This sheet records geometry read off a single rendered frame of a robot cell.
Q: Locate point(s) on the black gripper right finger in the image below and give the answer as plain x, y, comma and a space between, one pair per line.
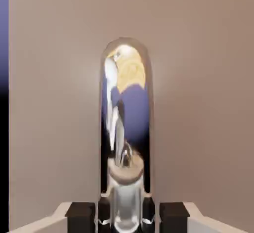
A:
174, 215

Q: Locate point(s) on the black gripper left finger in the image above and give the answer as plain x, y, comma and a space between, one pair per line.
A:
79, 215

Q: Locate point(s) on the tan cabinet door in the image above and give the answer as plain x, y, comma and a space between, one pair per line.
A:
198, 78

